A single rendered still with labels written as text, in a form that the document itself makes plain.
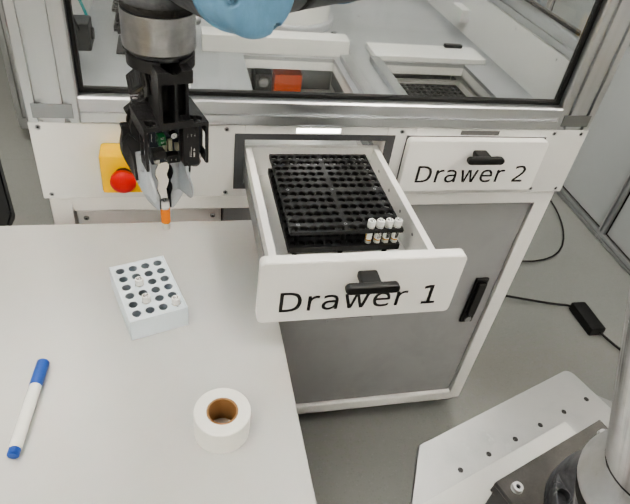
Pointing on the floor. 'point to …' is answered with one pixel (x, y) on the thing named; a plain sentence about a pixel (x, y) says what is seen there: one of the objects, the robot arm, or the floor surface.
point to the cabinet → (428, 341)
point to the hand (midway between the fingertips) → (163, 195)
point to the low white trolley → (129, 370)
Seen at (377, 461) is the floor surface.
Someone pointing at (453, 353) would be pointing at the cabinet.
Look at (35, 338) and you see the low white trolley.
